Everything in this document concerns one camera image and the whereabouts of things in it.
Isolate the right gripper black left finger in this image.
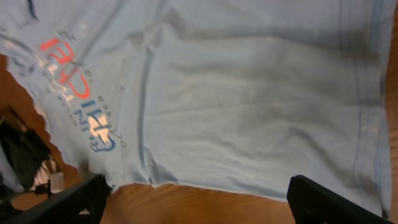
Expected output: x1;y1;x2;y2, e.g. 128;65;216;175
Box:
2;174;111;224

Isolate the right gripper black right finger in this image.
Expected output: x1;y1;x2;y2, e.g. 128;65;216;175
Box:
287;175;392;224

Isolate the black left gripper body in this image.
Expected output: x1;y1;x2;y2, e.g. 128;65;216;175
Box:
1;111;65;212

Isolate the light blue printed t-shirt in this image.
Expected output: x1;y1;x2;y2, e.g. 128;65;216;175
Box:
1;0;397;215

